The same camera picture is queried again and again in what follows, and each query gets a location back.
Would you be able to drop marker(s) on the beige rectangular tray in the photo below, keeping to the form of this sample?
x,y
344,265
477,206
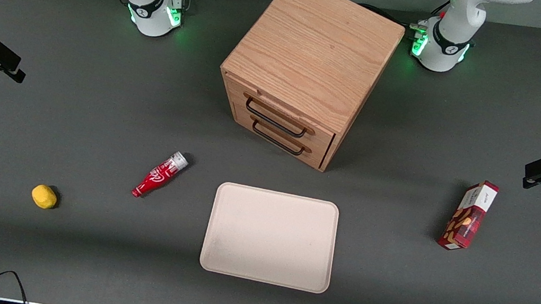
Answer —
x,y
268,237

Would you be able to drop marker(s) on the oak wooden drawer cabinet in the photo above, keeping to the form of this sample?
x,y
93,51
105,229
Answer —
x,y
313,46

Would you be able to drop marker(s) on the oak drawer with wide front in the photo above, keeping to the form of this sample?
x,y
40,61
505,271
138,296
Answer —
x,y
319,137

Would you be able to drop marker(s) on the red cola bottle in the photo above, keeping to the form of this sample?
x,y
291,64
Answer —
x,y
159,175

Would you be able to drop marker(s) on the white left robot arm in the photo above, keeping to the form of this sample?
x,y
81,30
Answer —
x,y
447,44

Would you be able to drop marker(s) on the red cookie box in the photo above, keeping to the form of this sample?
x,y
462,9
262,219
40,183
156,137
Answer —
x,y
468,219

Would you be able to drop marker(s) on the yellow lemon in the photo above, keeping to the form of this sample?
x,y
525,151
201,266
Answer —
x,y
44,196

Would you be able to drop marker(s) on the oak drawer with narrow front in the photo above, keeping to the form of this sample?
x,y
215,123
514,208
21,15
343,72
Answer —
x,y
316,156

